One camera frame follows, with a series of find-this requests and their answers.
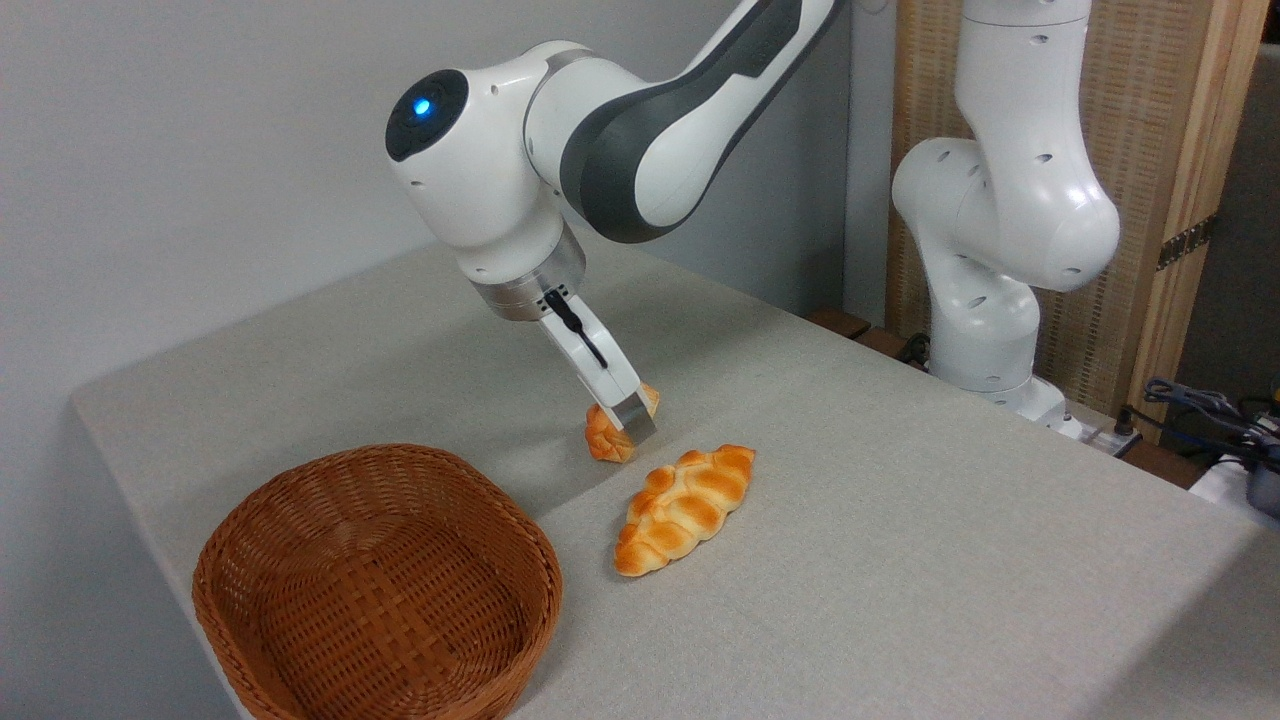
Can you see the wooden woven folding screen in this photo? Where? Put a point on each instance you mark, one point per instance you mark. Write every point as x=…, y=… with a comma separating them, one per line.
x=1135, y=100

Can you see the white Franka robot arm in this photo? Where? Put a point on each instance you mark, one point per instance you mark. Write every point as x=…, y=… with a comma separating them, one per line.
x=1000, y=200

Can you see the brown wicker basket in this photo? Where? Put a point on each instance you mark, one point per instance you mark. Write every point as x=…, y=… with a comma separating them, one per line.
x=380, y=600

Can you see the dark metal screen hinge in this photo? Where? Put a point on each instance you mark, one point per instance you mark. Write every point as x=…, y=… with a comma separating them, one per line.
x=1185, y=243

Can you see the braided golden bread loaf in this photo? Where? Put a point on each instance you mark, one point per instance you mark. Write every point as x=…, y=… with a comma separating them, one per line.
x=680, y=510

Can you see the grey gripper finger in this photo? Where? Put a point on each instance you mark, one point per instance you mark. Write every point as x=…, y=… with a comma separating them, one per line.
x=636, y=422

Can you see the brown wooden board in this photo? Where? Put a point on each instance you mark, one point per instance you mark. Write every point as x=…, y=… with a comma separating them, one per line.
x=838, y=322
x=1165, y=465
x=885, y=345

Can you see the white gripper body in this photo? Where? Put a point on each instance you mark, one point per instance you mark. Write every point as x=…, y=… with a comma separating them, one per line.
x=605, y=375

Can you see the small golden bread roll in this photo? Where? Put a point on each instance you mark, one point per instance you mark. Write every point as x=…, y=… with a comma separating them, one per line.
x=601, y=437

